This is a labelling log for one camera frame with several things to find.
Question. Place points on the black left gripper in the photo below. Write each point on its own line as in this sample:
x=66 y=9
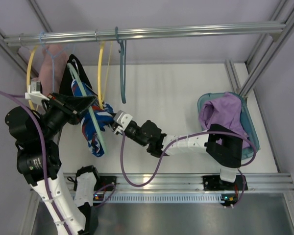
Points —
x=64 y=106

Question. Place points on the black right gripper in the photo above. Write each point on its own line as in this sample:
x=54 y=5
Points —
x=116 y=126

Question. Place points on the mint green plastic hanger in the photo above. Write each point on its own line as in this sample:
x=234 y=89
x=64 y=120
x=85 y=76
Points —
x=88 y=110

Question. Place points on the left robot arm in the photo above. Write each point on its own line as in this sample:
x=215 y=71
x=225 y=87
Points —
x=39 y=162

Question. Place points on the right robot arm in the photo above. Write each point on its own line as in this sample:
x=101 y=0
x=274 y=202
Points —
x=223 y=145

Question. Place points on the yellow plastic hanger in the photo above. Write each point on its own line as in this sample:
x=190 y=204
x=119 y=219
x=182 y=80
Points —
x=101 y=94
x=28 y=77

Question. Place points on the teal plastic hanger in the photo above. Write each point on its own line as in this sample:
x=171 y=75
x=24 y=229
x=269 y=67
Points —
x=122 y=52

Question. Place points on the black garment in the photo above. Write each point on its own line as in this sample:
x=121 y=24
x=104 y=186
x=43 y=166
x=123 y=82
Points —
x=68 y=85

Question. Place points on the pink garment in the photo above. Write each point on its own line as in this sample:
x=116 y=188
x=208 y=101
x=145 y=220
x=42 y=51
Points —
x=49 y=68

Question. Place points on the purple garment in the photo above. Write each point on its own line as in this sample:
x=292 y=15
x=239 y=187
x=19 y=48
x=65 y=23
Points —
x=223 y=112

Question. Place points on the teal plastic basket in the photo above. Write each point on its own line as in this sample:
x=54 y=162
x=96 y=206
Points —
x=250 y=122

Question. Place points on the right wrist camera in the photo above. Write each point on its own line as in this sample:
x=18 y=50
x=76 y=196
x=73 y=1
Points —
x=122 y=119

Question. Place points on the slotted cable duct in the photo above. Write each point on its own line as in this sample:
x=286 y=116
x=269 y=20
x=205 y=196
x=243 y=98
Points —
x=170 y=198

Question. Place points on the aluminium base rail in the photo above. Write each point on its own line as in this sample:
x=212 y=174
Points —
x=193 y=183

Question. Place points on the aluminium hanging rail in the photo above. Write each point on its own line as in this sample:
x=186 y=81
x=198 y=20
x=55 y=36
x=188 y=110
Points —
x=145 y=33

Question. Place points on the aluminium frame post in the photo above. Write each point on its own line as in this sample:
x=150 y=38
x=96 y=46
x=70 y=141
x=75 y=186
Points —
x=264 y=51

